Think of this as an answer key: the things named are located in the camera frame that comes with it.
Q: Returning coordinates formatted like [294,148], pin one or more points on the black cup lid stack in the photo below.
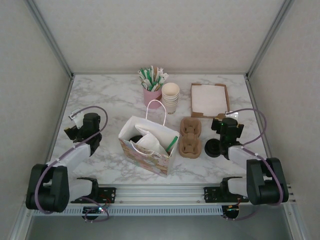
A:
[212,148]

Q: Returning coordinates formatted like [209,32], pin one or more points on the small controller circuit board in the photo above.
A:
[232,208]
[96,209]

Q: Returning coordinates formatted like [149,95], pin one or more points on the white wrapped straw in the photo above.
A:
[163,78]
[160,75]

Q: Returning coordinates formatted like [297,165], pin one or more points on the pink straw holder cup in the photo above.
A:
[151,98]

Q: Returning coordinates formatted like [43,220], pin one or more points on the aluminium side rail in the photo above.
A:
[58,125]
[260,125]

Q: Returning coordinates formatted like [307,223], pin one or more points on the brown pulp cup carrier stack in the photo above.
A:
[190,137]

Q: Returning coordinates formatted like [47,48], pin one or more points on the white napkin stack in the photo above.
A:
[210,98]

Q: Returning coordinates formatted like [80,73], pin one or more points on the green striped wrapped straw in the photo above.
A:
[143,77]
[147,75]
[151,72]

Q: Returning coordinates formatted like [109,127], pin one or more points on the aluminium frame post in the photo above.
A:
[51,37]
[269,37]

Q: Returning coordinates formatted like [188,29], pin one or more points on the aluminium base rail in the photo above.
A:
[160,193]

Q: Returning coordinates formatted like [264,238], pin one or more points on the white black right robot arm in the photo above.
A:
[240,155]

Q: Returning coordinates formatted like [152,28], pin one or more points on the brown cardboard napkin tray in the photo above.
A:
[197,113]

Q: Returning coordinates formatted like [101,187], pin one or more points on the brown wrapped stirrer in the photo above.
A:
[156,73]

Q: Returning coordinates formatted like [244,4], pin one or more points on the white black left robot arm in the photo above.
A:
[75,155]

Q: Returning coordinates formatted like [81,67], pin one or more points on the patterned paper gift bag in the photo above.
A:
[150,162]

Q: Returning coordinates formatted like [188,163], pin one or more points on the stack of paper cups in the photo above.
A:
[170,91]

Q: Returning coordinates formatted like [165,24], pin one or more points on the green drinking straw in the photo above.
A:
[173,142]

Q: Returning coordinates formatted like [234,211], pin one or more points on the white paper napkin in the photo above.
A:
[150,137]

